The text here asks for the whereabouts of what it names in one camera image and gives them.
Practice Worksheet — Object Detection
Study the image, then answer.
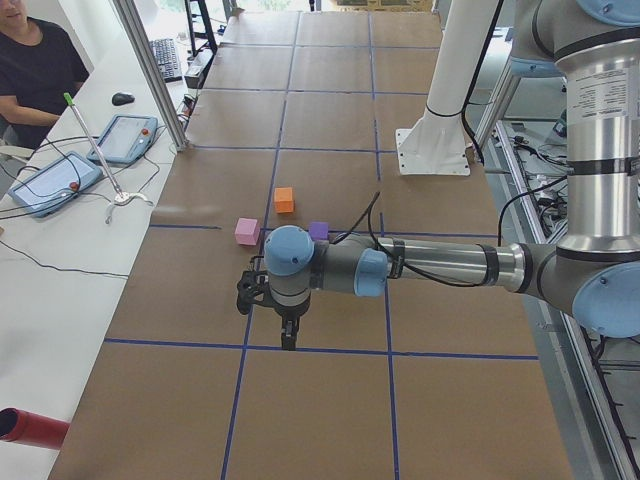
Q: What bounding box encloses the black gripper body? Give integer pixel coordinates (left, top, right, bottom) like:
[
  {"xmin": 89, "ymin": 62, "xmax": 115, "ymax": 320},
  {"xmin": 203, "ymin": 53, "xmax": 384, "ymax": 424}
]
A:
[{"xmin": 280, "ymin": 311, "xmax": 301, "ymax": 335}]

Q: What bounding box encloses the orange foam cube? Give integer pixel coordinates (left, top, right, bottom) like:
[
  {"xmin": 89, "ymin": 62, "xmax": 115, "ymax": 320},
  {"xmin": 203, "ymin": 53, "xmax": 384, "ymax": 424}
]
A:
[{"xmin": 273, "ymin": 187, "xmax": 295, "ymax": 214}]

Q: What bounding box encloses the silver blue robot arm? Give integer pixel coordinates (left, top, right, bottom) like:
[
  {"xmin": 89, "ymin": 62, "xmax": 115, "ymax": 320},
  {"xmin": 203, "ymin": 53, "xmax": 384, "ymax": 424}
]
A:
[{"xmin": 237, "ymin": 1, "xmax": 639, "ymax": 350}]

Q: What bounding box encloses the purple foam cube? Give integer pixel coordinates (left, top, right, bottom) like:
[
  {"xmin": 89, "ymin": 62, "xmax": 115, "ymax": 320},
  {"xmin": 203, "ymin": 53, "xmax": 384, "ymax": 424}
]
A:
[{"xmin": 308, "ymin": 221, "xmax": 329, "ymax": 241}]

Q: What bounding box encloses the pink foam cube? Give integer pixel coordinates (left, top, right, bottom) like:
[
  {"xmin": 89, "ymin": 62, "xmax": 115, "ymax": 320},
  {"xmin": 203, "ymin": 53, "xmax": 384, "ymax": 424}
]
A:
[{"xmin": 234, "ymin": 217, "xmax": 261, "ymax": 246}]

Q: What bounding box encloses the silver rod green tip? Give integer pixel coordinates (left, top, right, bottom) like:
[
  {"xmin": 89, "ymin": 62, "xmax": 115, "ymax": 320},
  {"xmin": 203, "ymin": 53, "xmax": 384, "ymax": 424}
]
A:
[{"xmin": 63, "ymin": 92, "xmax": 154, "ymax": 225}]

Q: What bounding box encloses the far blue teach pendant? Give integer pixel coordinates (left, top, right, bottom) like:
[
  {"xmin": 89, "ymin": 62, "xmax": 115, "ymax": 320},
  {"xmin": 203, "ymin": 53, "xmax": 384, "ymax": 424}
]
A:
[{"xmin": 96, "ymin": 114, "xmax": 158, "ymax": 165}]

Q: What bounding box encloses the blue teach pendant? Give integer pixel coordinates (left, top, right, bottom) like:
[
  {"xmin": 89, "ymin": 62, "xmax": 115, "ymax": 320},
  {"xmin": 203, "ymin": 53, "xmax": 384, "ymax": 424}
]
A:
[
  {"xmin": 96, "ymin": 114, "xmax": 158, "ymax": 165},
  {"xmin": 8, "ymin": 151, "xmax": 103, "ymax": 217}
]

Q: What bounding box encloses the near blue teach pendant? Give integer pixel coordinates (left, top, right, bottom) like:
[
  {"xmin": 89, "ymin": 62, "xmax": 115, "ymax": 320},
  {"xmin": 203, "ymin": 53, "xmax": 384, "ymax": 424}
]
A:
[{"xmin": 8, "ymin": 151, "xmax": 103, "ymax": 217}]

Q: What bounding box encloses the black computer mouse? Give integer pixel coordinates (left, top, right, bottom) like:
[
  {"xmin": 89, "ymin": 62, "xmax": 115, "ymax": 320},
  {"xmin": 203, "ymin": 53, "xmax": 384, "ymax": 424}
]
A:
[{"xmin": 111, "ymin": 92, "xmax": 135, "ymax": 106}]

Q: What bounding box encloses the red tube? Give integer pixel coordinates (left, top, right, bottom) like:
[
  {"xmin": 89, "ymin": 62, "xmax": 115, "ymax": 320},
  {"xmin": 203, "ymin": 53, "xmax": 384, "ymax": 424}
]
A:
[{"xmin": 1, "ymin": 408, "xmax": 70, "ymax": 449}]

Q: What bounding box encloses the black keyboard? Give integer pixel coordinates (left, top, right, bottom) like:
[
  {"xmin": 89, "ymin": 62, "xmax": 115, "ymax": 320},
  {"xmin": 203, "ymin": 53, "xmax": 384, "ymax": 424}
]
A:
[{"xmin": 149, "ymin": 38, "xmax": 182, "ymax": 83}]

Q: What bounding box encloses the person in black shirt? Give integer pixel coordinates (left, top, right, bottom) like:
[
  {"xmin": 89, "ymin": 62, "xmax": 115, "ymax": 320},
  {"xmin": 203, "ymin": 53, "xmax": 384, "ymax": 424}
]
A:
[{"xmin": 1, "ymin": 1, "xmax": 89, "ymax": 149}]

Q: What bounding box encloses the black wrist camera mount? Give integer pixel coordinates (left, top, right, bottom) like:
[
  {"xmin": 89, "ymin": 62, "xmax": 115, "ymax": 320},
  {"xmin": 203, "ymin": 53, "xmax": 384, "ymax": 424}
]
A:
[{"xmin": 236, "ymin": 255, "xmax": 275, "ymax": 315}]

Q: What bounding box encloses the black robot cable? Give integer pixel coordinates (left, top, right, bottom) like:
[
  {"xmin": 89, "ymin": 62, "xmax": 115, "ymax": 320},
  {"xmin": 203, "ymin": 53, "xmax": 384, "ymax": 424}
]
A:
[{"xmin": 329, "ymin": 190, "xmax": 571, "ymax": 288}]

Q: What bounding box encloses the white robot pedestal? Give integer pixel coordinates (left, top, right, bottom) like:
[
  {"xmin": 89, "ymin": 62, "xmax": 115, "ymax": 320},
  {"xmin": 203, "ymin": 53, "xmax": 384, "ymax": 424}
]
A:
[{"xmin": 396, "ymin": 0, "xmax": 502, "ymax": 176}]

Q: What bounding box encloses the aluminium frame post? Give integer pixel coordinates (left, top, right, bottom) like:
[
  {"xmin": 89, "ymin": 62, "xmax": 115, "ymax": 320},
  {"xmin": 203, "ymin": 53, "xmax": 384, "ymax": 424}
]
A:
[{"xmin": 113, "ymin": 0, "xmax": 188, "ymax": 152}]

